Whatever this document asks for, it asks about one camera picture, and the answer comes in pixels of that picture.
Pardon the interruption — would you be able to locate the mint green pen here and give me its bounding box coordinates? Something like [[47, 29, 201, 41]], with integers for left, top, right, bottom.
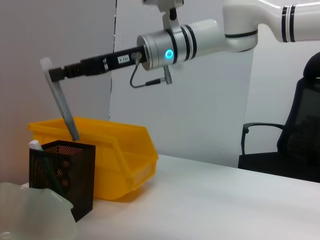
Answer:
[[28, 140, 69, 199]]

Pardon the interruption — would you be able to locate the yellow plastic bin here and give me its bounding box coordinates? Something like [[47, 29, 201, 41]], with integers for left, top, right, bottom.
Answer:
[[27, 116, 159, 201]]

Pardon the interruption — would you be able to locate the black office chair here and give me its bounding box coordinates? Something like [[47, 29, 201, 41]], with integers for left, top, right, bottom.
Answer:
[[237, 51, 320, 183]]

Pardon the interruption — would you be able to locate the grey marker pen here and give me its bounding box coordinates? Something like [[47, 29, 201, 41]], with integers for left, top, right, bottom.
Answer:
[[39, 57, 81, 141]]

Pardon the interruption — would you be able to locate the green glass fruit bowl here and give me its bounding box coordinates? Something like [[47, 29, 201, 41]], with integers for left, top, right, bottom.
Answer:
[[0, 182, 80, 240]]

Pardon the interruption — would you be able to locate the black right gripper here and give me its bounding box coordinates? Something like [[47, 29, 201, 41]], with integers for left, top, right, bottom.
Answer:
[[49, 44, 148, 83]]

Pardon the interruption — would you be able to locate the right gripper cable with plug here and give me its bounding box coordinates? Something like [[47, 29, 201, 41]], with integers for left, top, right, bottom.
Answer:
[[129, 51, 174, 89]]

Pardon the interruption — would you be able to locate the black mesh pen holder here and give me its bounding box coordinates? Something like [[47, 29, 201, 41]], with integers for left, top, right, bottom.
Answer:
[[29, 139, 96, 222]]

